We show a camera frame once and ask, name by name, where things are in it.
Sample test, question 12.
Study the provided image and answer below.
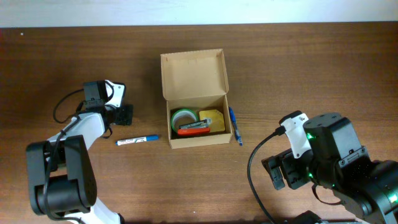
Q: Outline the green tape roll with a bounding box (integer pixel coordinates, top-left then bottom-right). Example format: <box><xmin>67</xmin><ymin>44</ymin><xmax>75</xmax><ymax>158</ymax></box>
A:
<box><xmin>170</xmin><ymin>108</ymin><xmax>198</xmax><ymax>132</ymax></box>

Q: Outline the yellow spiral notepad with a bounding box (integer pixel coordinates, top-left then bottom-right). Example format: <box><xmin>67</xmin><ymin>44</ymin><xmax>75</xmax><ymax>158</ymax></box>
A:
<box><xmin>199</xmin><ymin>110</ymin><xmax>225</xmax><ymax>133</ymax></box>

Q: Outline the orange black stapler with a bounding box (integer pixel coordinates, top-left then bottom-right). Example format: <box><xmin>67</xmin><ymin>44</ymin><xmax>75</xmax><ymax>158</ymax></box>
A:
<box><xmin>177</xmin><ymin>119</ymin><xmax>210</xmax><ymax>136</ymax></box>

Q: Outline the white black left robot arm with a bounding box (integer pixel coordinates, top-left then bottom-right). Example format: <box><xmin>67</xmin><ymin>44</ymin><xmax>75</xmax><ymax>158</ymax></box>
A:
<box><xmin>25</xmin><ymin>80</ymin><xmax>133</xmax><ymax>223</ymax></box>

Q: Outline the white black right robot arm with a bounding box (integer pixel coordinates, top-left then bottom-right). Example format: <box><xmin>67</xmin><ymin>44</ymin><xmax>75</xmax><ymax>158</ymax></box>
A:
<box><xmin>262</xmin><ymin>111</ymin><xmax>397</xmax><ymax>223</ymax></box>

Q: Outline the blue white marker pen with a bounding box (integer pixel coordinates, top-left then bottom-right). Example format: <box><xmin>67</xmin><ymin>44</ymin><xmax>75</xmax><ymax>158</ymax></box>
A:
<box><xmin>115</xmin><ymin>134</ymin><xmax>159</xmax><ymax>146</ymax></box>

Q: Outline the blue ballpoint pen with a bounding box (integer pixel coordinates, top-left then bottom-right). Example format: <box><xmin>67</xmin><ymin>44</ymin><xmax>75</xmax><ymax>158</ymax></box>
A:
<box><xmin>229</xmin><ymin>107</ymin><xmax>243</xmax><ymax>146</ymax></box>

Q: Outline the brown cardboard box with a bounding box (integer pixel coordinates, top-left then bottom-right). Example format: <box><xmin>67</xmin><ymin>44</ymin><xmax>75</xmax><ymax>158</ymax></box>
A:
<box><xmin>160</xmin><ymin>49</ymin><xmax>233</xmax><ymax>149</ymax></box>

